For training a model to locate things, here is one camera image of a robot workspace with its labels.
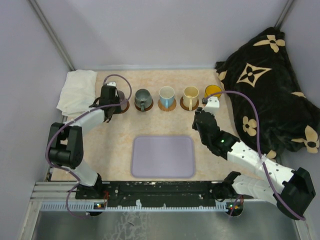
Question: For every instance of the yellow glass mug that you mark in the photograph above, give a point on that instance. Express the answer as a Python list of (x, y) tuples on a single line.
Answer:
[(211, 89)]

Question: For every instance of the grey-green ceramic mug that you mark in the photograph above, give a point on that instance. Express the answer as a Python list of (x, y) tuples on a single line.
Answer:
[(143, 99)]

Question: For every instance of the black floral blanket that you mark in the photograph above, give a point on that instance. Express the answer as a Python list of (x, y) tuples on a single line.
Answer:
[(270, 111)]

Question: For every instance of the leftmost brown wooden coaster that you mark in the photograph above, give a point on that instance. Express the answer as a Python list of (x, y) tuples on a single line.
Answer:
[(117, 109)]

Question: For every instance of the purple glass mug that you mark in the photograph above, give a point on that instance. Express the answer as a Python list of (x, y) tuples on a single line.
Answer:
[(122, 98)]

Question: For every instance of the lavender plastic tray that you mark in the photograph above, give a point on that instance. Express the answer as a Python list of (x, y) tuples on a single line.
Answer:
[(163, 157)]

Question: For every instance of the middle woven rattan coaster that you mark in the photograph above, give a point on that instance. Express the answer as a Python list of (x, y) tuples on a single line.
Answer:
[(169, 109)]

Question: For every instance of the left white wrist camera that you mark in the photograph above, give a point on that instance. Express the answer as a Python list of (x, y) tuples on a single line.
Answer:
[(111, 83)]

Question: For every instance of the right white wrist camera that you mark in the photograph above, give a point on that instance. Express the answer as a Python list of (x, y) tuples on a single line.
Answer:
[(212, 106)]

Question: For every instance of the white and blue mug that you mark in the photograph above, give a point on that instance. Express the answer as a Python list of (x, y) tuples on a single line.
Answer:
[(166, 96)]

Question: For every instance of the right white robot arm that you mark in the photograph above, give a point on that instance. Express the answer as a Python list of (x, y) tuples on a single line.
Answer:
[(290, 190)]

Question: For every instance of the brown wooden coaster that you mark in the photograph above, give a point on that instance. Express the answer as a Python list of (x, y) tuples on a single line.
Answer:
[(117, 109), (145, 109)]

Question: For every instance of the cream ceramic mug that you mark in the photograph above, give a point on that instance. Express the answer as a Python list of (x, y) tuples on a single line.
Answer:
[(190, 96)]

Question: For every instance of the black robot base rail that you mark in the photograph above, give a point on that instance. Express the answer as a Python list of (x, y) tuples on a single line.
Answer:
[(134, 196)]

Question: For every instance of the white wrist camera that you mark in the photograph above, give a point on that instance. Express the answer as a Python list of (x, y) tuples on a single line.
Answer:
[(111, 83), (212, 106)]

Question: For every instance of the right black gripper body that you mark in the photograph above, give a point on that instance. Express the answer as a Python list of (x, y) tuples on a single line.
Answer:
[(195, 125)]

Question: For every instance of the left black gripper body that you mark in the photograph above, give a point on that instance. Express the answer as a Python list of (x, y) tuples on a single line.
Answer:
[(116, 101)]

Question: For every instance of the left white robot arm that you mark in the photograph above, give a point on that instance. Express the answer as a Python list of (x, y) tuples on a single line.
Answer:
[(65, 147)]

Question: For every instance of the white folded cloth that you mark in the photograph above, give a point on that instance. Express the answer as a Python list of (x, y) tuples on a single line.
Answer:
[(78, 92)]

